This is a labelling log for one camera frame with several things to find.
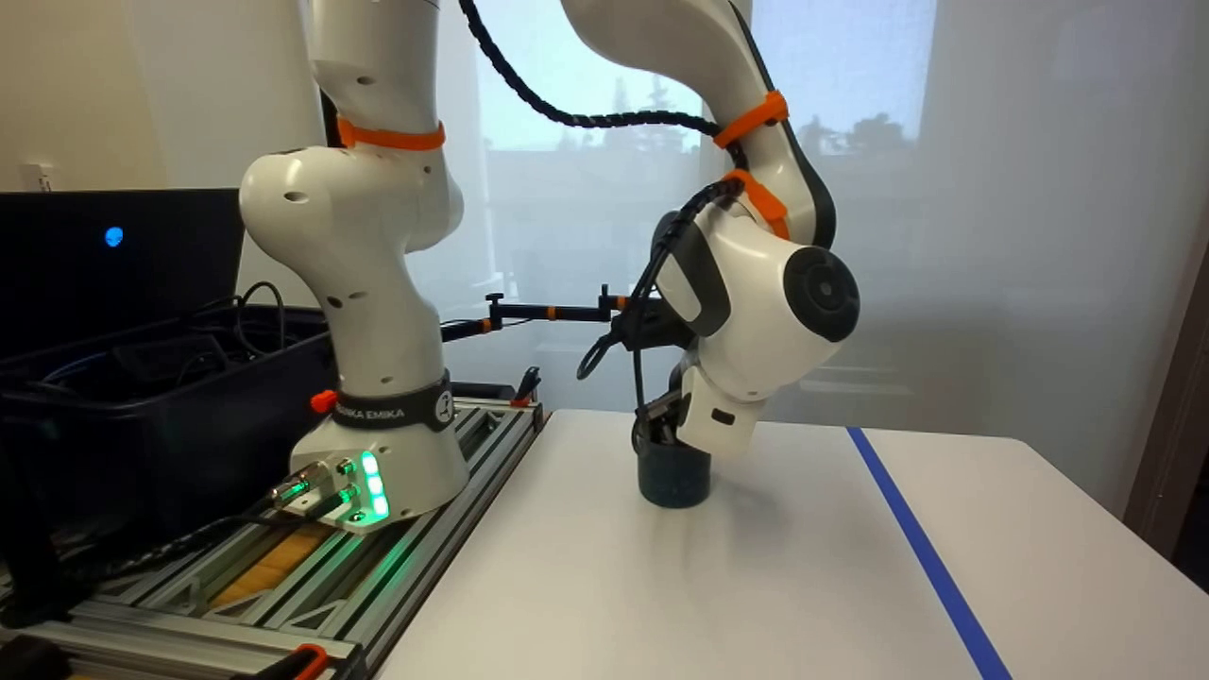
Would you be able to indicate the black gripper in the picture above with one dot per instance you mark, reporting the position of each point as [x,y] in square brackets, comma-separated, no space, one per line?
[658,424]

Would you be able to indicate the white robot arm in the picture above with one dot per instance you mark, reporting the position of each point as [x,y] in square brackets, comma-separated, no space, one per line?
[744,276]

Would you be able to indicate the dark grey cup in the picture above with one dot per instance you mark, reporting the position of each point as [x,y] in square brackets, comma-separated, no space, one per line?
[674,475]

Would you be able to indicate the blue tape strip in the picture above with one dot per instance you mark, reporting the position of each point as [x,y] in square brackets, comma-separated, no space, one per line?
[968,628]

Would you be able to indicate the black plastic bin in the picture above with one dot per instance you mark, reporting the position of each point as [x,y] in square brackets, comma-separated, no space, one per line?
[147,435]

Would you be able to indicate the black computer monitor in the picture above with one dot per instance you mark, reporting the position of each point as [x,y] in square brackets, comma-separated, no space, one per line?
[100,261]

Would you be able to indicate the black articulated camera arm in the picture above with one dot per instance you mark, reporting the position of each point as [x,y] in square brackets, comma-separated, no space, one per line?
[503,312]

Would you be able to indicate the aluminium extrusion base frame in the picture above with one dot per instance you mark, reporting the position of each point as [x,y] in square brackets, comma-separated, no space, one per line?
[271,588]

